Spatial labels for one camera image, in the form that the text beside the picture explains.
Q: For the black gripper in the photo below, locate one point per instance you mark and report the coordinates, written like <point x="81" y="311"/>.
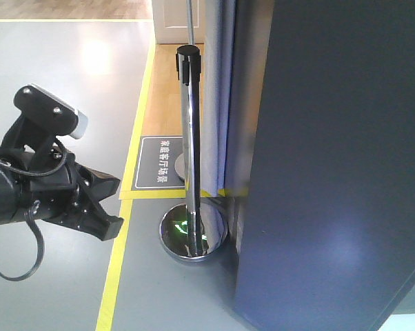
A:
<point x="69" y="193"/>

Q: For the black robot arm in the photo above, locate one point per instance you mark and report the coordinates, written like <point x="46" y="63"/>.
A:
<point x="10" y="209"/>

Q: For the dark grey fridge body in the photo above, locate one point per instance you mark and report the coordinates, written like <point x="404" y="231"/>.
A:
<point x="329" y="231"/>

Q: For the grey floor sign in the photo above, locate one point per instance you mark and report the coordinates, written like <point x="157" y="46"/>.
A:
<point x="155" y="165"/>

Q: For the yellow floor tape line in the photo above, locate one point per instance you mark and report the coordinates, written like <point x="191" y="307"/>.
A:
<point x="159" y="100"/>

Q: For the blue curtain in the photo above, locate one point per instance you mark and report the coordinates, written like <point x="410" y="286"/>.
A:
<point x="217" y="70"/>

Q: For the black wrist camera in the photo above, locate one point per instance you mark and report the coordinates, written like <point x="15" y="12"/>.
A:
<point x="43" y="118"/>

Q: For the chrome stanchion post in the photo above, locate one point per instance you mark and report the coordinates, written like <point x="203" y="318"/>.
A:
<point x="194" y="230"/>

